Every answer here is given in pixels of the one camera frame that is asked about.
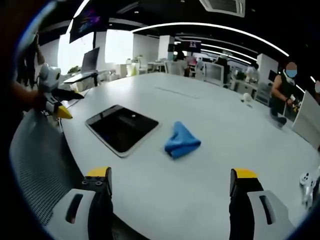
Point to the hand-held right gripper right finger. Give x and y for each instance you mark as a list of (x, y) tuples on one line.
[(252, 200)]

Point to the grey mesh office chair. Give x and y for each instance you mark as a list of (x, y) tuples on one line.
[(41, 172)]

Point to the hanging dark display screen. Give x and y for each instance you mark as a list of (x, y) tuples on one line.
[(86, 21)]

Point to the open grey laptop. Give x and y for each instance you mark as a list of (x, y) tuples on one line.
[(83, 68)]

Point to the white game controller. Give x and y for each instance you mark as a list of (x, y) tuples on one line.
[(308, 186)]

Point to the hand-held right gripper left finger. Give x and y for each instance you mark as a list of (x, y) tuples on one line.
[(98, 200)]

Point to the small white object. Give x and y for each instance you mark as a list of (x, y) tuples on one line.
[(246, 97)]

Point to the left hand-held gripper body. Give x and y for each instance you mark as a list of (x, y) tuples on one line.
[(48, 82)]

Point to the blue cleaning cloth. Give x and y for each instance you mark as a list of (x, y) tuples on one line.
[(181, 141)]

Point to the black tablet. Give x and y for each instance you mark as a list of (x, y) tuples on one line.
[(122, 130)]

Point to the white partition panel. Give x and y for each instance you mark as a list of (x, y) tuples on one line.
[(307, 117)]

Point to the ceiling air conditioner vent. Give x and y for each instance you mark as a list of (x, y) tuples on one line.
[(225, 6)]

